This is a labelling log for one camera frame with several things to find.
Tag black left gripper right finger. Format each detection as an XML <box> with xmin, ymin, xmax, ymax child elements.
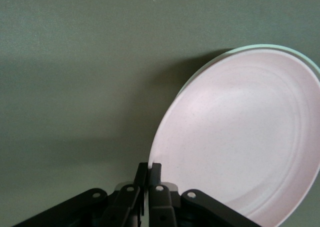
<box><xmin>148</xmin><ymin>162</ymin><xmax>266</xmax><ymax>227</ymax></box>

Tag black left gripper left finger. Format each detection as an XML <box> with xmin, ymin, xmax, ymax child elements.
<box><xmin>12</xmin><ymin>162</ymin><xmax>148</xmax><ymax>227</ymax></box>

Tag pink plate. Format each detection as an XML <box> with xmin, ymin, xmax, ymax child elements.
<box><xmin>146</xmin><ymin>47</ymin><xmax>320</xmax><ymax>225</ymax></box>

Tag green plate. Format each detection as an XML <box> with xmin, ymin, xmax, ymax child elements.
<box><xmin>179</xmin><ymin>43</ymin><xmax>320</xmax><ymax>93</ymax></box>

